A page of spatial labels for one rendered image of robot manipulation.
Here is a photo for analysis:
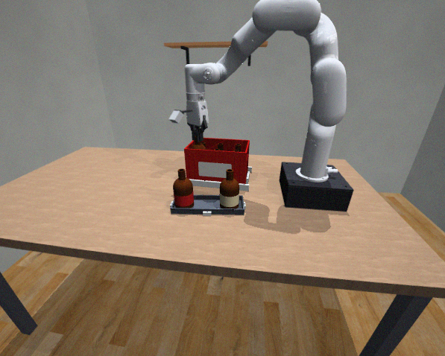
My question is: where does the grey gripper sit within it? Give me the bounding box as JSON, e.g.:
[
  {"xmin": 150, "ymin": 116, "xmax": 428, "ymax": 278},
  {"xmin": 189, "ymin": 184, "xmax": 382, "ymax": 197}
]
[{"xmin": 186, "ymin": 100, "xmax": 209, "ymax": 142}]

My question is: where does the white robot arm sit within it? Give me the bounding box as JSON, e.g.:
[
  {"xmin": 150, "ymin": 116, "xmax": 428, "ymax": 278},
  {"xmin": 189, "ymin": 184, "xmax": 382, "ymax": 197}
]
[{"xmin": 185, "ymin": 0, "xmax": 347, "ymax": 182}]

